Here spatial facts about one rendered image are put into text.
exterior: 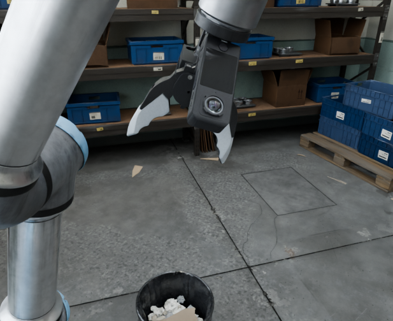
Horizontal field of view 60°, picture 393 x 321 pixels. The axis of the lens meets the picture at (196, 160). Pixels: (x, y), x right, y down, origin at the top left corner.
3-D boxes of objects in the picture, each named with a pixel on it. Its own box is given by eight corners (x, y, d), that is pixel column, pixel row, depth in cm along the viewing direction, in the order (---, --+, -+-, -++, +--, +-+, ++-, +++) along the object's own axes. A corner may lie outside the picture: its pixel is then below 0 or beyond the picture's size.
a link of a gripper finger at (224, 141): (237, 141, 57) (224, 92, 51) (241, 163, 52) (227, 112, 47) (219, 145, 57) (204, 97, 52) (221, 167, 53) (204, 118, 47)
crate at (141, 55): (175, 57, 373) (174, 35, 364) (183, 63, 340) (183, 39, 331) (127, 59, 360) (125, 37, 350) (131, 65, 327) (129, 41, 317)
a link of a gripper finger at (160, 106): (134, 120, 54) (180, 90, 51) (127, 141, 50) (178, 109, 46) (120, 105, 53) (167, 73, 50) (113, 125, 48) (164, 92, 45)
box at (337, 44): (362, 54, 390) (369, 19, 374) (326, 55, 382) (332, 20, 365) (341, 49, 425) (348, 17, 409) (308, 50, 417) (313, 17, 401)
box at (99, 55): (116, 67, 320) (111, 23, 303) (57, 70, 307) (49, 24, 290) (113, 60, 357) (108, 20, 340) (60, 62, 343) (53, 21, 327)
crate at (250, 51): (257, 53, 398) (258, 33, 389) (272, 58, 365) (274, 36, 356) (214, 55, 385) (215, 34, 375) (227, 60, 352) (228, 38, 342)
